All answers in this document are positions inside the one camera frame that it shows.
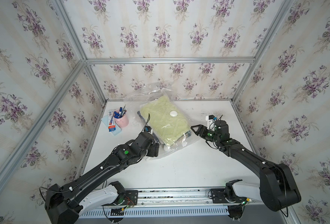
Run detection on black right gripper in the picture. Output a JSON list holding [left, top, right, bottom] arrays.
[[190, 124, 221, 144]]

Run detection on light green blanket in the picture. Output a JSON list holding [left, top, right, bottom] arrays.
[[139, 95, 190, 146]]

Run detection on clear plastic vacuum bag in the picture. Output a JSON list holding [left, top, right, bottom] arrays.
[[123, 82, 199, 159]]

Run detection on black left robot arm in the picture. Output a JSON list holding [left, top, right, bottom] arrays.
[[43, 131, 159, 224]]

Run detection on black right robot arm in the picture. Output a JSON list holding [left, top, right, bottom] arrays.
[[191, 120, 302, 211]]

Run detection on white vacuum bag valve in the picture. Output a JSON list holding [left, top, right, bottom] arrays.
[[170, 111, 178, 117]]

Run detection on pink pen cup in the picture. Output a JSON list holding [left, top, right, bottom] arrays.
[[114, 113, 129, 128]]

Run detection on blue pens in cup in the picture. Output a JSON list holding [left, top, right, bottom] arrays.
[[113, 105, 126, 119]]

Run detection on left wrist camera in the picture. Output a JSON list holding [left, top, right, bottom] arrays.
[[143, 126, 153, 134]]

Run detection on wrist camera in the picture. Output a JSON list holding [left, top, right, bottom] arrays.
[[206, 115, 217, 130], [143, 126, 153, 134]]

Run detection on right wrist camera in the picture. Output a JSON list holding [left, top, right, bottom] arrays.
[[206, 115, 217, 130]]

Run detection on aluminium mounting rail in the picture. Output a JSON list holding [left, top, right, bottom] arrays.
[[78, 184, 289, 209]]

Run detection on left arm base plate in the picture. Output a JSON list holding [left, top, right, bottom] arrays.
[[103, 190, 139, 207]]

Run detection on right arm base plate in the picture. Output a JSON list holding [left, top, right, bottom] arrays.
[[207, 188, 249, 204]]

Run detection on aluminium frame crossbar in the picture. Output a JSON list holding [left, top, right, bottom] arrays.
[[86, 57, 255, 64]]

